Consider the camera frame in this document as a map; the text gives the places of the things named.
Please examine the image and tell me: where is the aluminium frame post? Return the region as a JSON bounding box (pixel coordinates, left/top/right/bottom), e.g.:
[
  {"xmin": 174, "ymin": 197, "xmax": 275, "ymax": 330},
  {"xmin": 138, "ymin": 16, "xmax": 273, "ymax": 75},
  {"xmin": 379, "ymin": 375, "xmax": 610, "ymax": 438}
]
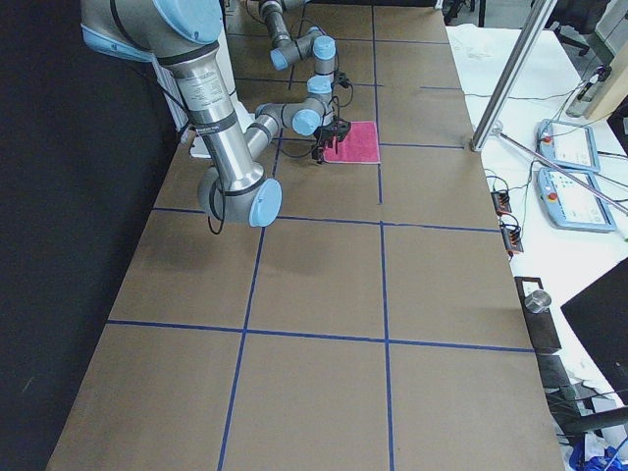
[{"xmin": 470, "ymin": 0, "xmax": 557, "ymax": 152}]

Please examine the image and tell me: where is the blue plastic bag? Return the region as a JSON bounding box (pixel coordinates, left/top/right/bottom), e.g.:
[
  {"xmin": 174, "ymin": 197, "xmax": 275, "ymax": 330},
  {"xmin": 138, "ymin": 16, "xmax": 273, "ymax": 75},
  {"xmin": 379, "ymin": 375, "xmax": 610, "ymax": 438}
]
[{"xmin": 568, "ymin": 439, "xmax": 627, "ymax": 471}]

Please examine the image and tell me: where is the grey power strip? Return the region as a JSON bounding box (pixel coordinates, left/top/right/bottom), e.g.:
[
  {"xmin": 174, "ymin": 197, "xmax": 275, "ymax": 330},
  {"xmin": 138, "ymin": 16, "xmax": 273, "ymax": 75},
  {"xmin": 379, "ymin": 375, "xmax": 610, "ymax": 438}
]
[{"xmin": 566, "ymin": 66, "xmax": 612, "ymax": 118}]

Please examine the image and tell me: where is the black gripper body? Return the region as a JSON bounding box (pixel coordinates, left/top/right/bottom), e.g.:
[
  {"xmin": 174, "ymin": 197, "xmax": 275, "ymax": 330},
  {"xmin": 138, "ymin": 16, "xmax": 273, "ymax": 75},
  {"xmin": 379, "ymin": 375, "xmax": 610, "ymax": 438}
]
[
  {"xmin": 333, "ymin": 72, "xmax": 353, "ymax": 89},
  {"xmin": 314, "ymin": 119, "xmax": 350, "ymax": 150}
]

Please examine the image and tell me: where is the black braided right cable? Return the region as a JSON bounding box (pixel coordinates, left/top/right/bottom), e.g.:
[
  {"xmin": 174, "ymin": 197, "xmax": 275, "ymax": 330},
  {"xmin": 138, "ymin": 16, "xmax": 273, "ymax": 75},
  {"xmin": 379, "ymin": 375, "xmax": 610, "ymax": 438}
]
[{"xmin": 205, "ymin": 185, "xmax": 230, "ymax": 235}]

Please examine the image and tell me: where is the orange black connector box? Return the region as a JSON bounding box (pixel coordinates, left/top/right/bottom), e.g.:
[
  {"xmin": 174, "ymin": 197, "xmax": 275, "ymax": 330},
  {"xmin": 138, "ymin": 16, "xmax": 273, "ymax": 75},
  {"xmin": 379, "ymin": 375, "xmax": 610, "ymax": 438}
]
[
  {"xmin": 498, "ymin": 214, "xmax": 524, "ymax": 257},
  {"xmin": 489, "ymin": 176, "xmax": 512, "ymax": 216}
]

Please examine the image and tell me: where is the orange black connector box far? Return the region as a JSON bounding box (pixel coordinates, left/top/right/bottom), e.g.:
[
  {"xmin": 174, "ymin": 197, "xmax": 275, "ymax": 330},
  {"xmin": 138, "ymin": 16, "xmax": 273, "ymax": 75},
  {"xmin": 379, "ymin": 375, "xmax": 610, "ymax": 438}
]
[{"xmin": 489, "ymin": 176, "xmax": 512, "ymax": 216}]

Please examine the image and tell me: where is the silver metal cup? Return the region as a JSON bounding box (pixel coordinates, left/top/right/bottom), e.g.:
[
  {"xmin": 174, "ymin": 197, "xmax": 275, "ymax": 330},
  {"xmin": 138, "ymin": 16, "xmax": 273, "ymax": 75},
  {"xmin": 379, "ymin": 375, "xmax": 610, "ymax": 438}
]
[{"xmin": 524, "ymin": 289, "xmax": 552, "ymax": 314}]

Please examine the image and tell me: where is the pink towel with white trim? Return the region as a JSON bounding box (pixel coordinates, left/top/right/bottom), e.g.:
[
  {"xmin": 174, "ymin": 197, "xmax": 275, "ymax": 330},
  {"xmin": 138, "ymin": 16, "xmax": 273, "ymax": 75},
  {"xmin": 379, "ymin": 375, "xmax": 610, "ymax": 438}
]
[{"xmin": 323, "ymin": 121, "xmax": 381, "ymax": 165}]

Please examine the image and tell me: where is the black monitor corner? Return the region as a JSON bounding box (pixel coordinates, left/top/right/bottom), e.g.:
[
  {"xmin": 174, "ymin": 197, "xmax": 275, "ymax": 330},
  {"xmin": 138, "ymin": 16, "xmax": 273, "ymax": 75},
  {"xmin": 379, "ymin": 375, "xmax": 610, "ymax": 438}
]
[{"xmin": 561, "ymin": 259, "xmax": 627, "ymax": 403}]

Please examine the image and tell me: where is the teach pendant tablet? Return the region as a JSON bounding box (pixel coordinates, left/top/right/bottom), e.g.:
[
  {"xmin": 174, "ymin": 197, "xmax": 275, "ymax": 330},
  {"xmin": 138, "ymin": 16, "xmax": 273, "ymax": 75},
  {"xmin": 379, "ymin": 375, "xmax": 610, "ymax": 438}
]
[
  {"xmin": 536, "ymin": 168, "xmax": 617, "ymax": 234},
  {"xmin": 536, "ymin": 119, "xmax": 601, "ymax": 173}
]

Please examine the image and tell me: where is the lower teach pendant tablet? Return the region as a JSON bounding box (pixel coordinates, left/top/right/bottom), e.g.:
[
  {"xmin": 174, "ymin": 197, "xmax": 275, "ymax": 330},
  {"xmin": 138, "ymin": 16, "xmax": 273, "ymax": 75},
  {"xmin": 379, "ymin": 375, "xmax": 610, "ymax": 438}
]
[{"xmin": 536, "ymin": 168, "xmax": 617, "ymax": 234}]

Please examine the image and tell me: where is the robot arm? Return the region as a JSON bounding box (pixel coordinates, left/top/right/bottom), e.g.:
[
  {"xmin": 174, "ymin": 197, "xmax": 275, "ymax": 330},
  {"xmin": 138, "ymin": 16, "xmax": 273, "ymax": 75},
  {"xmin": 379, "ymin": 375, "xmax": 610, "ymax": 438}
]
[
  {"xmin": 257, "ymin": 0, "xmax": 352, "ymax": 89},
  {"xmin": 80, "ymin": 0, "xmax": 337, "ymax": 227}
]

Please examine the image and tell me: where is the long reacher grabber stick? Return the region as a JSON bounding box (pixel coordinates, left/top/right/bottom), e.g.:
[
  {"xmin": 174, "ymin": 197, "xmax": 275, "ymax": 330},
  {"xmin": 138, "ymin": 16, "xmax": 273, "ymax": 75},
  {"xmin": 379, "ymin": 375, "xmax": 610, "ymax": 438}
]
[{"xmin": 491, "ymin": 127, "xmax": 628, "ymax": 215}]

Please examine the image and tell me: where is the orange black connector box near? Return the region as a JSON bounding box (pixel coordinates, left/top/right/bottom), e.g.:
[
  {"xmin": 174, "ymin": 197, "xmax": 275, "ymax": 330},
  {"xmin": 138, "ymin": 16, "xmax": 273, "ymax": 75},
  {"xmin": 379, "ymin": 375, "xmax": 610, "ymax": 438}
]
[{"xmin": 498, "ymin": 214, "xmax": 524, "ymax": 257}]

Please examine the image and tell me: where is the upper teach pendant tablet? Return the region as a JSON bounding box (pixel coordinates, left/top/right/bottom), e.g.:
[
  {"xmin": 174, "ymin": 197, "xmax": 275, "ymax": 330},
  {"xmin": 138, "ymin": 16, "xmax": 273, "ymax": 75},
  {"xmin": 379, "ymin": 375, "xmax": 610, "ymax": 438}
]
[{"xmin": 536, "ymin": 119, "xmax": 601, "ymax": 173}]

